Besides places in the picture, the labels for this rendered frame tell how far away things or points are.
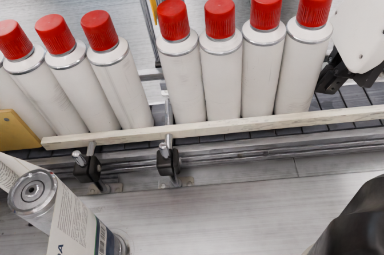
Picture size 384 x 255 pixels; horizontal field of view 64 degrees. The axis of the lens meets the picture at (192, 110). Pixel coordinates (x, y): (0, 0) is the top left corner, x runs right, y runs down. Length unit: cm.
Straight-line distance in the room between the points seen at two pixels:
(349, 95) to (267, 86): 17
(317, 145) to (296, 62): 16
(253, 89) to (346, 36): 13
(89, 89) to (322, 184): 33
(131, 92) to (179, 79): 7
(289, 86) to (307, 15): 10
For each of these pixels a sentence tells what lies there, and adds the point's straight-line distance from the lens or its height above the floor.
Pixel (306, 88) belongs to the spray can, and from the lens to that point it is 43.
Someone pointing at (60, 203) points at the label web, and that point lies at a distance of 27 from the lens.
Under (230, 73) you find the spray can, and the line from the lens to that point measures 38.
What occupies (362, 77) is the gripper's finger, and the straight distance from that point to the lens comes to 42.
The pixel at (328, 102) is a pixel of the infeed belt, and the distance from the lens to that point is 53.
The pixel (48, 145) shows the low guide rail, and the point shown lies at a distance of 51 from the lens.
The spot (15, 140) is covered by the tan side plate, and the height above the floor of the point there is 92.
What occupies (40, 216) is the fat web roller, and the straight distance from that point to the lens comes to 27.
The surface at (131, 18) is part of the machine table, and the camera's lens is 82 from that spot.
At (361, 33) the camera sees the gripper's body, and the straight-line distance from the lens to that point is 40.
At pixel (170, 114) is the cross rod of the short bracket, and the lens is 47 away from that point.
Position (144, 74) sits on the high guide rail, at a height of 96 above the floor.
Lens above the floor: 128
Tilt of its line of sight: 51 degrees down
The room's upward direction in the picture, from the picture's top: 10 degrees counter-clockwise
